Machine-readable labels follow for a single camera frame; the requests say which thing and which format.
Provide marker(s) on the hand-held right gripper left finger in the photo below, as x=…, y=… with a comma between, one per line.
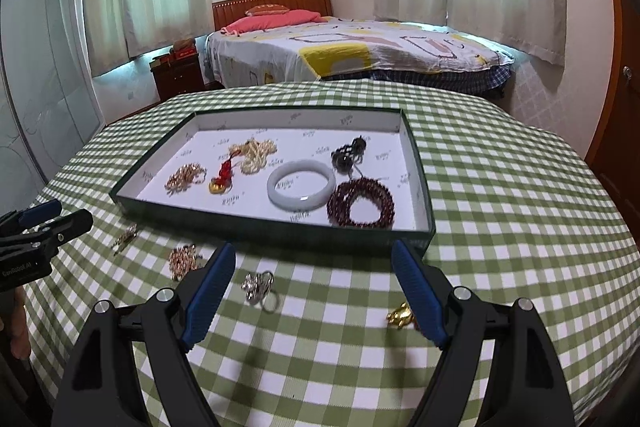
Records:
x=210, y=302

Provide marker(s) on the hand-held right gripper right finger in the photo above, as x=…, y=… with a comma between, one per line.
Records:
x=420, y=297

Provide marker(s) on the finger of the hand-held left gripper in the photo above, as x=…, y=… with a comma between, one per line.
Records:
x=42, y=211
x=65, y=227

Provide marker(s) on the silver rings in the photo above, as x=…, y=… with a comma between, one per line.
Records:
x=255, y=284

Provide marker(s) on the white jade bangle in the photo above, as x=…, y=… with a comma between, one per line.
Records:
x=273, y=187

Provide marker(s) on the red knot gold charm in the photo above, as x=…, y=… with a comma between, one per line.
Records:
x=227, y=168

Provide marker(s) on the black bead pendant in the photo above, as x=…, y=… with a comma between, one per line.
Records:
x=341, y=159

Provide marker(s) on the shallow dark green tray box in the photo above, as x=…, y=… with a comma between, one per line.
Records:
x=225, y=127

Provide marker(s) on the person's left hand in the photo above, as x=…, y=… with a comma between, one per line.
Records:
x=19, y=322

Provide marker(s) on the small gold figurine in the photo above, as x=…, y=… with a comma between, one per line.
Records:
x=400, y=314

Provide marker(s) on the gold hair clip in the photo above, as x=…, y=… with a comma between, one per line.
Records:
x=126, y=237

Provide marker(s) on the green checked tablecloth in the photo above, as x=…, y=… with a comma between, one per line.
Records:
x=500, y=207

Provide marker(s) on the frosted glass wardrobe doors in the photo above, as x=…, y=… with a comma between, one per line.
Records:
x=45, y=82

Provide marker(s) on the dark wooden nightstand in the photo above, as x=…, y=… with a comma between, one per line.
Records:
x=177, y=77

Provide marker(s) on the red box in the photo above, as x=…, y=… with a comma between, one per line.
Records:
x=182, y=53

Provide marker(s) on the patterned white bedspread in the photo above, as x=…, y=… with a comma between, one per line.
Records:
x=400, y=47

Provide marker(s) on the brown wooden door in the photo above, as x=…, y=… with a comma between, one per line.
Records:
x=620, y=117

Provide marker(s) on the pink pillow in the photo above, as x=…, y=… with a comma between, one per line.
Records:
x=270, y=21

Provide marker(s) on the orange cushion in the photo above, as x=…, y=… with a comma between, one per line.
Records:
x=267, y=9

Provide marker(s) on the wooden bed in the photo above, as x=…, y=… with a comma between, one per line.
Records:
x=270, y=2

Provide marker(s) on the metal door knob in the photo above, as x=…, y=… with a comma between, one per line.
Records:
x=628, y=72

